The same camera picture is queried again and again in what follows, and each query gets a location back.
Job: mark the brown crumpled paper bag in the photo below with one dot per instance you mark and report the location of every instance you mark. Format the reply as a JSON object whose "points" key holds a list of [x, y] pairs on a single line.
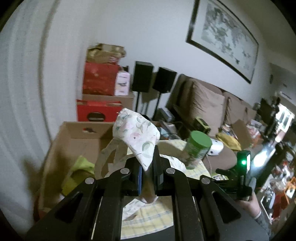
{"points": [[105, 54]]}

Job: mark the right black speaker on stand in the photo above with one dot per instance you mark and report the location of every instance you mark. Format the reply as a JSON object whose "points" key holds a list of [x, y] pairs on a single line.
{"points": [[163, 83]]}

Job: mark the clutter box behind table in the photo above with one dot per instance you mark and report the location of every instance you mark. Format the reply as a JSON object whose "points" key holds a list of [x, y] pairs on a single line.
{"points": [[168, 126]]}

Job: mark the black speaker on stand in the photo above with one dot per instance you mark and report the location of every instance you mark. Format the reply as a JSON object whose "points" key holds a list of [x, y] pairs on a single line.
{"points": [[163, 83], [142, 79]]}

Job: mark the red collection gift box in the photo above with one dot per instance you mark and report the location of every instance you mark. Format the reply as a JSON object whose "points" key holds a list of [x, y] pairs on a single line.
{"points": [[98, 111]]}

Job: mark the person's right hand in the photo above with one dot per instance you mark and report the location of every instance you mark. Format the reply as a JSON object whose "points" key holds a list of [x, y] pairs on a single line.
{"points": [[251, 206]]}

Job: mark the brown back cushion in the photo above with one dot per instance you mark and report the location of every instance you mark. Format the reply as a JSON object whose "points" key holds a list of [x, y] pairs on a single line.
{"points": [[207, 105]]}

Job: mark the large brown cardboard box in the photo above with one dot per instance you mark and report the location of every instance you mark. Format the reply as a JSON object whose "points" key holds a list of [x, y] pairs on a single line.
{"points": [[126, 100]]}

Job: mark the green snack canister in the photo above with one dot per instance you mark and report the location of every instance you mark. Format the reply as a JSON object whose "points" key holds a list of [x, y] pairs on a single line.
{"points": [[197, 146]]}

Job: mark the red gift bag upper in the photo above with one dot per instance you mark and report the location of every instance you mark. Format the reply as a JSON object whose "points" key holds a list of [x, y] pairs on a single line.
{"points": [[99, 79]]}

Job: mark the framed ink painting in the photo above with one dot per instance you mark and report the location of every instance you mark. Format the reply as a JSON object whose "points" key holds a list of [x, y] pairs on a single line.
{"points": [[216, 30]]}

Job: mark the open brown cardboard box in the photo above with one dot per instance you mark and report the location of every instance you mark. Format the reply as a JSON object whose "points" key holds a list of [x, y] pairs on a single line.
{"points": [[73, 140]]}

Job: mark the green black radio device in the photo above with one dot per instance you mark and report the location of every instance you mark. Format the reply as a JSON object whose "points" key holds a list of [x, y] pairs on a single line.
{"points": [[200, 125]]}

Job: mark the white pink small box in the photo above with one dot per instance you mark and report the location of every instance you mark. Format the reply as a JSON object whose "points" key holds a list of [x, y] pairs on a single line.
{"points": [[122, 84]]}

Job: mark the yellow cloth on sofa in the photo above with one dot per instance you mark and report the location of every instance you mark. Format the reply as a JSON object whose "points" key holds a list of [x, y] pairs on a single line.
{"points": [[229, 141]]}

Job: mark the left black speaker on stand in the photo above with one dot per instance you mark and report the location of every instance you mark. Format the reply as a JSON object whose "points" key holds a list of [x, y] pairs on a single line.
{"points": [[142, 79]]}

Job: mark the cardboard piece on sofa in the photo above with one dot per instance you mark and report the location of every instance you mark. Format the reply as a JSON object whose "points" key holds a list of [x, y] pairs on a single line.
{"points": [[242, 134]]}

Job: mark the brown sofa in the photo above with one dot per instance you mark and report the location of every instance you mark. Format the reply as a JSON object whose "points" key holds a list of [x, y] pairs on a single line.
{"points": [[234, 109]]}

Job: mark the yellow-green plastic shuttlecock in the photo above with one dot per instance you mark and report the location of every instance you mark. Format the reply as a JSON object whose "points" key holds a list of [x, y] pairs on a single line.
{"points": [[81, 170]]}

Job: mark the white round gadget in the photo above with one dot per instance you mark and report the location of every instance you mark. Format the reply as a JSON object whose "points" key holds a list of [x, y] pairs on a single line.
{"points": [[216, 148]]}

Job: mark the white sheer curtain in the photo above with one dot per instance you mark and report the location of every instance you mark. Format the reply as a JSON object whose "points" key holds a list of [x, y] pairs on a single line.
{"points": [[25, 138]]}

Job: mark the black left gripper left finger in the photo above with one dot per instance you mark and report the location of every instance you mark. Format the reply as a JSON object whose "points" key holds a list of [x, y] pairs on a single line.
{"points": [[93, 210]]}

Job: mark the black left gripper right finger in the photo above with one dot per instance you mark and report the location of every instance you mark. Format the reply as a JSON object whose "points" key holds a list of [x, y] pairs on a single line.
{"points": [[201, 209]]}

